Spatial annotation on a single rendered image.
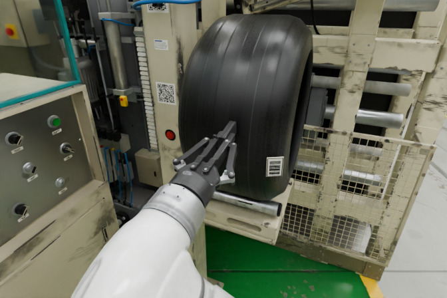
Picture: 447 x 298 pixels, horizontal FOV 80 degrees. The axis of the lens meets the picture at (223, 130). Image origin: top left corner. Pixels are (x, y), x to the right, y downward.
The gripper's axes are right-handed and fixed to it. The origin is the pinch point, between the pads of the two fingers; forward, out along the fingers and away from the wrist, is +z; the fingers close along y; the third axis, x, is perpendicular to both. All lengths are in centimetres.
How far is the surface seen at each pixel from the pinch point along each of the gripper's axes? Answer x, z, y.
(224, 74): -9.6, 10.1, 4.4
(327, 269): 133, 59, -37
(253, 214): 39.4, 11.3, -2.8
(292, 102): -3.9, 11.8, -11.7
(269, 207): 34.4, 11.9, -7.8
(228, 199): 35.2, 11.3, 5.8
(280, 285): 130, 38, -12
